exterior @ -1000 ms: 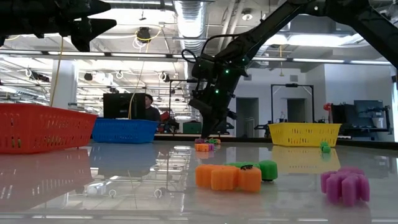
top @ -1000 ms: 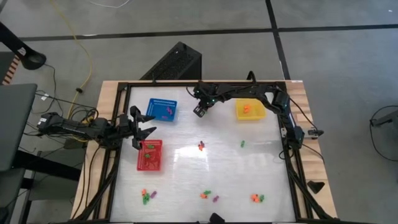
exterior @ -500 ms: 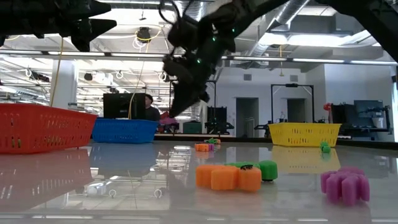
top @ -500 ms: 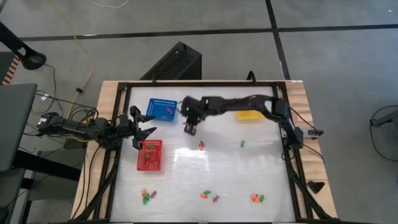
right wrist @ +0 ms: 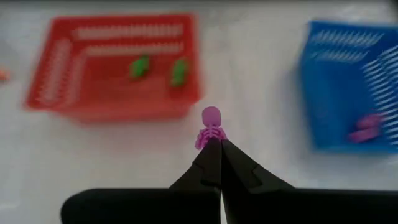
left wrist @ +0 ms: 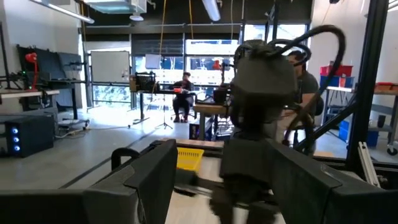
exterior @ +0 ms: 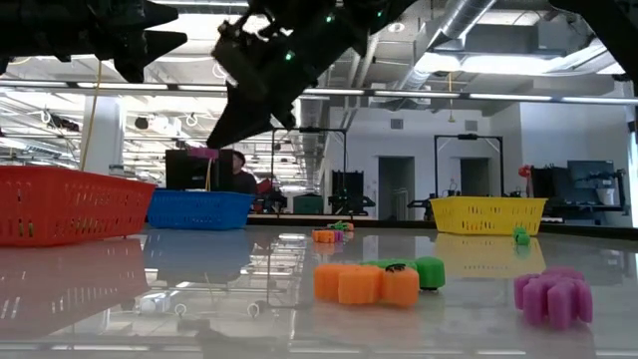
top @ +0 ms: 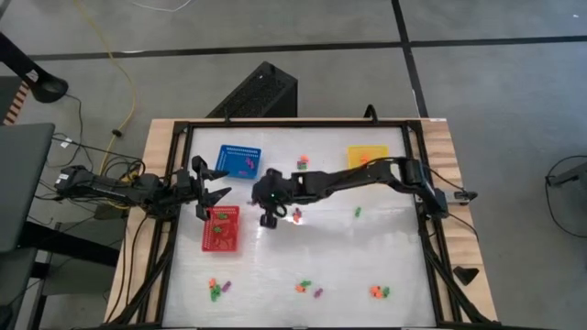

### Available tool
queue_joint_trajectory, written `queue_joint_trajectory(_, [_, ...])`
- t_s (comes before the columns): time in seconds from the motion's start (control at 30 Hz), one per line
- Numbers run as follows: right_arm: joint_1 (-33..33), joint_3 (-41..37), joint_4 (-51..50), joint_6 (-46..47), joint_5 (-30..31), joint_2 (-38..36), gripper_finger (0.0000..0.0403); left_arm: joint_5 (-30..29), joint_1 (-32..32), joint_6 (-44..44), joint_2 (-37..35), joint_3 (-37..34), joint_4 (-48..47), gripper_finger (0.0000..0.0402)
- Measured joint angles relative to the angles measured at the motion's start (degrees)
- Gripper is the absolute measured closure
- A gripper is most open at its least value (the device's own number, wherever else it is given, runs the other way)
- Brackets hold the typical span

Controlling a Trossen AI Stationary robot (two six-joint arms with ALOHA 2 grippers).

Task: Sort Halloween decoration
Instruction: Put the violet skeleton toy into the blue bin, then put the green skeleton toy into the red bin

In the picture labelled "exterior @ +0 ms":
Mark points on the red artificial flower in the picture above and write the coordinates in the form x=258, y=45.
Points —
x=524, y=171

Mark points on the black metal frame rig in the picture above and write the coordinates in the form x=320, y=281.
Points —
x=309, y=130
x=468, y=136

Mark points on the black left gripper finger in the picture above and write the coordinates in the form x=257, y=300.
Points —
x=154, y=45
x=159, y=15

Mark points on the black cabinet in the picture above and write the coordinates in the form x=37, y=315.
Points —
x=348, y=184

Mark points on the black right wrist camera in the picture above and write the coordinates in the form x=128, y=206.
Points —
x=231, y=55

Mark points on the yellow plastic basket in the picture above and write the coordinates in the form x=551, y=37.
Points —
x=488, y=215

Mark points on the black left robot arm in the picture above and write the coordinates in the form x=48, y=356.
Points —
x=7, y=25

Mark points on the orange Halloween decoration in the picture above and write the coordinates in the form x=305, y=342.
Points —
x=359, y=285
x=324, y=237
x=350, y=227

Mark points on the blue plastic basket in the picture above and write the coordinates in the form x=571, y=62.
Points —
x=199, y=209

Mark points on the overhead beam with light strips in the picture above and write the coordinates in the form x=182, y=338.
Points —
x=423, y=93

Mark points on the red plastic basket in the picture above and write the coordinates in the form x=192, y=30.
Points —
x=75, y=209

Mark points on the person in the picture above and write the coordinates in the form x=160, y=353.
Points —
x=244, y=182

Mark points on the green box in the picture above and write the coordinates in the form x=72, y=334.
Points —
x=308, y=205

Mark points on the grey door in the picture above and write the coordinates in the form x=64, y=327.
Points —
x=476, y=177
x=396, y=189

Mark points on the white column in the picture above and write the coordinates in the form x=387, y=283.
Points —
x=107, y=139

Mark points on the blue screen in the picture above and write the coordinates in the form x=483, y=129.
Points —
x=590, y=172

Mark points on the white pot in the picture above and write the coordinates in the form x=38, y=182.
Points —
x=606, y=197

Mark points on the black monitor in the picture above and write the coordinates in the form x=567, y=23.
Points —
x=189, y=172

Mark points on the green Halloween decoration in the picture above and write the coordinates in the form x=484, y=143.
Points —
x=340, y=225
x=521, y=237
x=431, y=273

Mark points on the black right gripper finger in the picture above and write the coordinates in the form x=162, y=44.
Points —
x=244, y=119
x=286, y=115

